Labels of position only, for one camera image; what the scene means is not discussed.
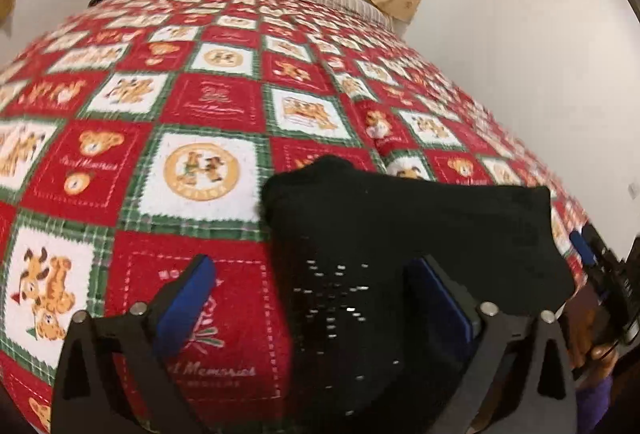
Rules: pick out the black pants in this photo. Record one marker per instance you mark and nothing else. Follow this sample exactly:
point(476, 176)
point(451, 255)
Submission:
point(400, 224)

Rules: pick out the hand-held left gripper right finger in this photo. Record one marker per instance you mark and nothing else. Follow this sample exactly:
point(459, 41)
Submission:
point(442, 301)

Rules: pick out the person's right hand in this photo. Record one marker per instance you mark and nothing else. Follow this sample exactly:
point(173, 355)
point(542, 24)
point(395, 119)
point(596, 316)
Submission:
point(585, 329)

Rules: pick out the plain beige curtain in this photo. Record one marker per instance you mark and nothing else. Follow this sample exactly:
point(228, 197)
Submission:
point(6, 8)

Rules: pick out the grey striped pillow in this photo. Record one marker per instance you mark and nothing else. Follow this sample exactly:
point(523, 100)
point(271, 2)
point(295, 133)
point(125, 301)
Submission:
point(350, 3)

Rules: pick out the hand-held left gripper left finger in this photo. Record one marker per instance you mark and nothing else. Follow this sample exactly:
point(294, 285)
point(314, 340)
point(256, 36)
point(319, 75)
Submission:
point(186, 301)

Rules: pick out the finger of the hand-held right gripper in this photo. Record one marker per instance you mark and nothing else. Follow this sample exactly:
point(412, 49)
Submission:
point(582, 248)

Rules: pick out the person's right forearm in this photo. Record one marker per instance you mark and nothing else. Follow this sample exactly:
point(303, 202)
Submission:
point(597, 406)

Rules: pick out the red printed checkered blanket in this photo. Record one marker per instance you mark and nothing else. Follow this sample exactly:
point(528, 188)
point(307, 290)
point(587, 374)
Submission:
point(200, 113)

